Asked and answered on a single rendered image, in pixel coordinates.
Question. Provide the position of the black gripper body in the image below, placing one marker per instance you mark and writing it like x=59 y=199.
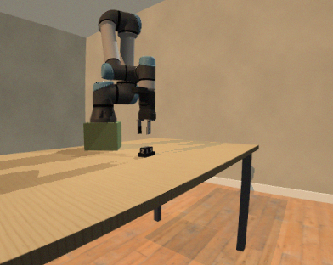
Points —
x=146 y=99

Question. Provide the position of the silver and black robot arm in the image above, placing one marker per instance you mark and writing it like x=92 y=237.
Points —
x=120 y=68

